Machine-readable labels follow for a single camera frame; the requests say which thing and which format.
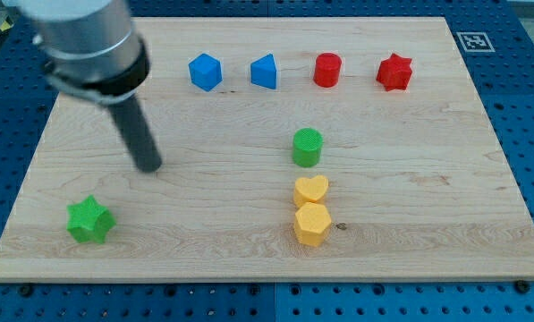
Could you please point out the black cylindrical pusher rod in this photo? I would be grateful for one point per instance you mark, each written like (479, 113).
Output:
(133, 128)

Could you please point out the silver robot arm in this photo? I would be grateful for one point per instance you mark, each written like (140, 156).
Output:
(94, 53)

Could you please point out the green star block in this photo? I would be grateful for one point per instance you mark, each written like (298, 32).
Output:
(89, 221)

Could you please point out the red star block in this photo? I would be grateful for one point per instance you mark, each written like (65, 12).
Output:
(395, 72)

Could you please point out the blue cube block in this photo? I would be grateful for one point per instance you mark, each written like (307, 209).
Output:
(205, 71)

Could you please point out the blue triangle block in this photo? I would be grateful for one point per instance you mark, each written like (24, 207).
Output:
(263, 72)

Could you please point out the wooden board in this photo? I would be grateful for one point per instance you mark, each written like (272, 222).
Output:
(419, 187)

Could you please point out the green cylinder block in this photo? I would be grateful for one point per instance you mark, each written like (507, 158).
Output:
(306, 147)

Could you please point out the yellow heart block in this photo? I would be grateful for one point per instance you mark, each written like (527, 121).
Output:
(311, 190)

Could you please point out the yellow hexagon block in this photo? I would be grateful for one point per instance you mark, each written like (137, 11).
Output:
(312, 223)

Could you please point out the red cylinder block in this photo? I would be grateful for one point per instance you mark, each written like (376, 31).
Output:
(327, 70)

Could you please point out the white fiducial marker tag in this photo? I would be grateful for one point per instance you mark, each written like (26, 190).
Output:
(475, 42)

